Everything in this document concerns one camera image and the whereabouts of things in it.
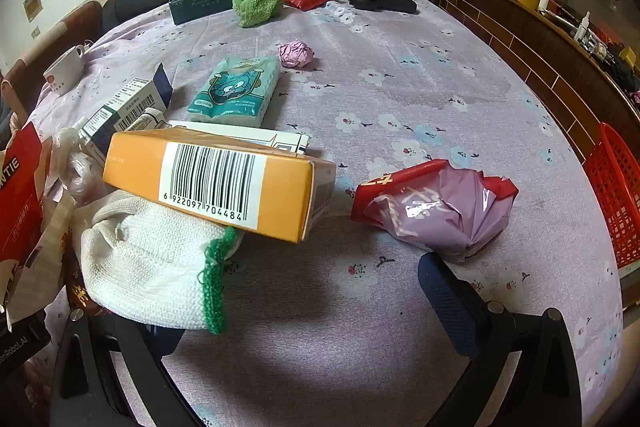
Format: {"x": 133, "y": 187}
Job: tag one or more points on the red purple plastic wrapper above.
{"x": 430, "y": 212}

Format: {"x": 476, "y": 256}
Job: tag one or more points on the small wall plaque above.
{"x": 33, "y": 5}

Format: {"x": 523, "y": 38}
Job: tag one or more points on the black umbrella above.
{"x": 620, "y": 69}

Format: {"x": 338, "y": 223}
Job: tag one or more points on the brown upholstered chair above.
{"x": 75, "y": 22}

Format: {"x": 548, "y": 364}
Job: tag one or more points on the green towel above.
{"x": 256, "y": 2}

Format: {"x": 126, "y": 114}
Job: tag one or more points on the blue white medicine box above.
{"x": 130, "y": 99}

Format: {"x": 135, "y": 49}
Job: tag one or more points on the knotted plastic bag pink contents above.
{"x": 70, "y": 167}

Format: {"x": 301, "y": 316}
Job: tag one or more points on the white cup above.
{"x": 62, "y": 69}

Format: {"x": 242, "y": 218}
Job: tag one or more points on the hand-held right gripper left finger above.
{"x": 100, "y": 357}

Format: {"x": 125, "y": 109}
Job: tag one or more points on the purple floral tablecloth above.
{"x": 400, "y": 107}

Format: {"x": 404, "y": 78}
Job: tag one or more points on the white plastic bottle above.
{"x": 145, "y": 118}

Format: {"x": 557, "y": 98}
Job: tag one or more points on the teal tissue pack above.
{"x": 235, "y": 92}

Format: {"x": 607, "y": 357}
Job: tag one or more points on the orange cardboard box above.
{"x": 135, "y": 167}

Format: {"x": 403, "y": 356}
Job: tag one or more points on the wooden brick-pattern cabinet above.
{"x": 500, "y": 27}

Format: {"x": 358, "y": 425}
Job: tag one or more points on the red white paper packet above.
{"x": 20, "y": 187}

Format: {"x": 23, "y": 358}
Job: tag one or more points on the white spray bottle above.
{"x": 582, "y": 27}

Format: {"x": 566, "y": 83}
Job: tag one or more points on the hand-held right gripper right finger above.
{"x": 445, "y": 297}

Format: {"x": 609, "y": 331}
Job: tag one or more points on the pink crumpled wrapper ball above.
{"x": 296, "y": 54}

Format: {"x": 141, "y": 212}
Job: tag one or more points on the white knitted cloth green trim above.
{"x": 145, "y": 267}

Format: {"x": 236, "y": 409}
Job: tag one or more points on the long white medicine box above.
{"x": 280, "y": 139}

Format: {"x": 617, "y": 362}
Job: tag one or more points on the dark red snack packet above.
{"x": 77, "y": 294}

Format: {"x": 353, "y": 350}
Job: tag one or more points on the red plastic basket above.
{"x": 617, "y": 197}

